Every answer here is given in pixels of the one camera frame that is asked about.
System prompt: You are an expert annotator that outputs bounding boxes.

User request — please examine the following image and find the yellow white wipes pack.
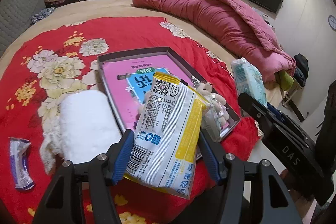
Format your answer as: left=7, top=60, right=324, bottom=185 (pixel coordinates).
left=126, top=72, right=213, bottom=198

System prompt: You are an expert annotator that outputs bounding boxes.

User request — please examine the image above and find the teddy bear pink dress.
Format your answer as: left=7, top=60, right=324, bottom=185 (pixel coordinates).
left=197, top=83, right=230, bottom=127

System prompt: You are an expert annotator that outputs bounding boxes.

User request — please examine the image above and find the green flower tissue pack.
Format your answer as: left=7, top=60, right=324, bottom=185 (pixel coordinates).
left=231, top=57, right=267, bottom=107

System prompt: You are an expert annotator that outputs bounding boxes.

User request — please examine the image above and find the blue white small wrapper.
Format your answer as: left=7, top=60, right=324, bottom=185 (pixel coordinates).
left=9, top=137, right=35, bottom=191

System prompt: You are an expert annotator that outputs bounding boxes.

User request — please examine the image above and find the teddy bear purple dress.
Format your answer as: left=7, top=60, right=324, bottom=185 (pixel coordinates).
left=137, top=91, right=150, bottom=119

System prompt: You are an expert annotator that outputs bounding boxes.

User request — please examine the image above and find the dark framed pink tray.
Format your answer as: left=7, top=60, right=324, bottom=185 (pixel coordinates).
left=98, top=47, right=240, bottom=141

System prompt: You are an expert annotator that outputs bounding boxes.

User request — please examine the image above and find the green pillow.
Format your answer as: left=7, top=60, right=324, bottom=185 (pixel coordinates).
left=276, top=71, right=294, bottom=91

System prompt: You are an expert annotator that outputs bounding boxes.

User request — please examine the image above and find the red floral blanket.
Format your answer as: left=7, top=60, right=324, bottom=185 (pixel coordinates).
left=1, top=17, right=259, bottom=223

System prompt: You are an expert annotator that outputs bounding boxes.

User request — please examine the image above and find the pink folded quilt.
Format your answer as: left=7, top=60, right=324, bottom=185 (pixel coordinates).
left=133, top=0, right=296, bottom=83

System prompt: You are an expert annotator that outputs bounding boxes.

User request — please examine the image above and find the blue patterned cloth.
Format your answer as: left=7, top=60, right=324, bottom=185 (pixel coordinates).
left=30, top=7, right=55, bottom=26

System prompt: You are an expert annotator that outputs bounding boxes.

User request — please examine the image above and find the grey quilted sofa cover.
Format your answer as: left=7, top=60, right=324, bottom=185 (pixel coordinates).
left=0, top=0, right=46, bottom=55

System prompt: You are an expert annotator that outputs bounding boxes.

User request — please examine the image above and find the round wall clock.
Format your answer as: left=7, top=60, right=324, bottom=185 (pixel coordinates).
left=328, top=15, right=336, bottom=31

